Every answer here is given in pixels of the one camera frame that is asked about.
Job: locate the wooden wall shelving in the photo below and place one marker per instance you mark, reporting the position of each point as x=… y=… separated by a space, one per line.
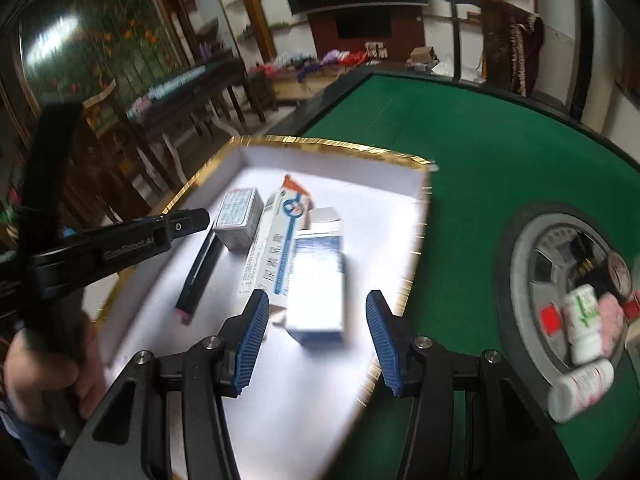
x=255 y=30

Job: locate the gold rimmed white storage box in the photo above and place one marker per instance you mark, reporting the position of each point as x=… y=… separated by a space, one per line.
x=302 y=401

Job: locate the long white blue orange box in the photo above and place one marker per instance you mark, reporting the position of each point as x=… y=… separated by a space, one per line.
x=269 y=261

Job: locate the wooden armchair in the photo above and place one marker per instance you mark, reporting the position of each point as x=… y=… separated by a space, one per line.
x=111 y=125

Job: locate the round mahjong table control panel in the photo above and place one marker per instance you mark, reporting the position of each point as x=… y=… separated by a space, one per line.
x=535 y=268

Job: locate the white bottle red label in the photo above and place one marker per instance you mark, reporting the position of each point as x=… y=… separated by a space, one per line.
x=574 y=392

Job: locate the pink fluffy plush toy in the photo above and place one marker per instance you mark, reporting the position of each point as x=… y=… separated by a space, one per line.
x=612 y=323

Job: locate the wooden chair with red cloth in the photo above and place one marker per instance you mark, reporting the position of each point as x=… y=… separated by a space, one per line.
x=512 y=40

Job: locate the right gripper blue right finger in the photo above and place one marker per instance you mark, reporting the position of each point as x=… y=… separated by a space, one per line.
x=507 y=435

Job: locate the white bottle green label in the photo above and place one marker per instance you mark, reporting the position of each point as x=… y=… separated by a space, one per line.
x=582 y=323

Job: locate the floral wall mural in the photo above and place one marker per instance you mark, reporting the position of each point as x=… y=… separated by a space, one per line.
x=73 y=49

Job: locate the red brown tv cabinet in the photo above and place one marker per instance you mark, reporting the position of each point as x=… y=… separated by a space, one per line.
x=399 y=29

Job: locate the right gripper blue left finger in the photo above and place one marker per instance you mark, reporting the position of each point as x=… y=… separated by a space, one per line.
x=128 y=435

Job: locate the black pen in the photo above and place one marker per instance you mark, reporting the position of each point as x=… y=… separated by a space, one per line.
x=197 y=279

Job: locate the small white grey box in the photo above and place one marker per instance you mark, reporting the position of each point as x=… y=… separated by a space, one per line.
x=238 y=217

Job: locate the low wooden tv bench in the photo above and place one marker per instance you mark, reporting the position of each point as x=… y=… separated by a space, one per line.
x=293 y=77

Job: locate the person's left hand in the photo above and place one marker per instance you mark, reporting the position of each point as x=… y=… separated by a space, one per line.
x=29 y=373

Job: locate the grey teal text medicine box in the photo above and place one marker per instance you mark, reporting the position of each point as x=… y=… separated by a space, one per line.
x=323 y=220

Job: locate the grey red narrow box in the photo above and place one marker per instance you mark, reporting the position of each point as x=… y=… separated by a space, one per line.
x=631 y=308

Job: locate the blue white medicine box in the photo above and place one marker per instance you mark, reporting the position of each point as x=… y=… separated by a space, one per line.
x=316 y=290

